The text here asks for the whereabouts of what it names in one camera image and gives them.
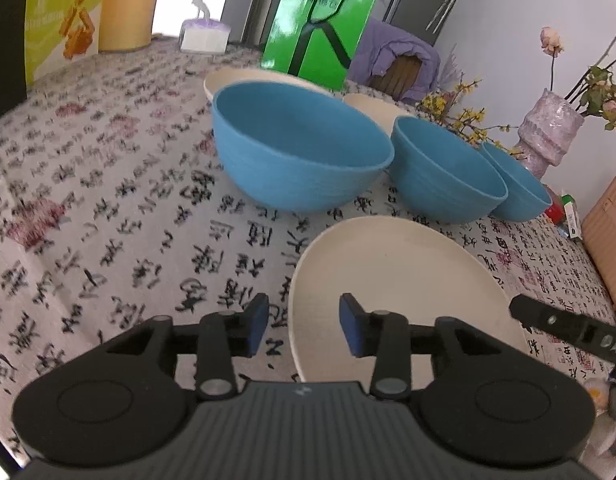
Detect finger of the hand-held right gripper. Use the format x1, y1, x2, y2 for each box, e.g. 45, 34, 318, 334
508, 294, 598, 347

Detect calligraphy print tablecloth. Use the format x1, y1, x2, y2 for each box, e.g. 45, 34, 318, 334
0, 35, 616, 480

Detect person's right hand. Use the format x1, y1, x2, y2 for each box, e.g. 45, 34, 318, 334
580, 377, 616, 480

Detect black paper bag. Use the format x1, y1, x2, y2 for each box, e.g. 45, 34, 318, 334
0, 0, 31, 121

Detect blue bowl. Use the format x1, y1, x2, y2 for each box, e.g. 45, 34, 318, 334
210, 82, 395, 212
389, 115, 509, 224
480, 141, 554, 222

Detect dried purple grass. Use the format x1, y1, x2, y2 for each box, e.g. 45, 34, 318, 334
440, 45, 469, 92

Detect tan cardboard box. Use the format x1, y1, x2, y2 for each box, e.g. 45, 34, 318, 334
580, 169, 616, 311

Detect dried pink flowers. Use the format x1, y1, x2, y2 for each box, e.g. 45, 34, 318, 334
539, 0, 616, 133

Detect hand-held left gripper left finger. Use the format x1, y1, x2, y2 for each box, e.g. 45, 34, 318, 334
105, 292, 270, 402

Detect tissue pack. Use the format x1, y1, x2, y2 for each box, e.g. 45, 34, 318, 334
179, 0, 230, 54

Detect grey refrigerator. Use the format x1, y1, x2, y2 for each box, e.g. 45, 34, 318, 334
383, 0, 476, 48

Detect purple jacket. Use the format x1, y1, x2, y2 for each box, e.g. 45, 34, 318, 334
347, 19, 441, 106

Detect cream plate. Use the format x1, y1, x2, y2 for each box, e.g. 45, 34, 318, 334
344, 92, 419, 131
288, 216, 531, 385

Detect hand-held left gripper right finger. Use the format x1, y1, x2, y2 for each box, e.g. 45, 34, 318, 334
339, 292, 514, 402

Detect yellow-green gift box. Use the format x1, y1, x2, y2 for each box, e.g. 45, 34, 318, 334
25, 0, 106, 86

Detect green and white carton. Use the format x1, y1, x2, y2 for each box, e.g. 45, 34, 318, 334
558, 194, 584, 241

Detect green paper bag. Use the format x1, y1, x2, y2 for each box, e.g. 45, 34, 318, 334
260, 0, 386, 90

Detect tan thermos jug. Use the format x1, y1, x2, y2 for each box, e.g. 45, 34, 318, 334
98, 0, 161, 52

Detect yellow flower branch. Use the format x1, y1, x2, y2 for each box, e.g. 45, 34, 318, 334
418, 77, 526, 158

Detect white umbrella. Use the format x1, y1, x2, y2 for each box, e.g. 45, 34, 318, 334
427, 0, 464, 33

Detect wooden chair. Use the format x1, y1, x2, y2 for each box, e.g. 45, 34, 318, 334
370, 55, 423, 102

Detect cream bowl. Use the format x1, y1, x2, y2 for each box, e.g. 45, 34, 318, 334
204, 69, 334, 106

